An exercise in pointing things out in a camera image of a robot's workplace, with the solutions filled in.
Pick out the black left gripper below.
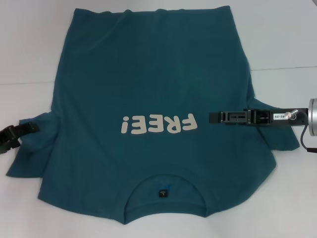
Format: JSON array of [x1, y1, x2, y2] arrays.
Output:
[[0, 122, 40, 156]]

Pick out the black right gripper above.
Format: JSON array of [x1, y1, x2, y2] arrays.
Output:
[[209, 108, 309, 126]]

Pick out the teal t-shirt with FREE print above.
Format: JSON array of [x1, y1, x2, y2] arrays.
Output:
[[6, 7, 300, 221]]

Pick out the right wrist cable with plug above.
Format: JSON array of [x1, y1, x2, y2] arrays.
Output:
[[283, 108, 317, 154]]

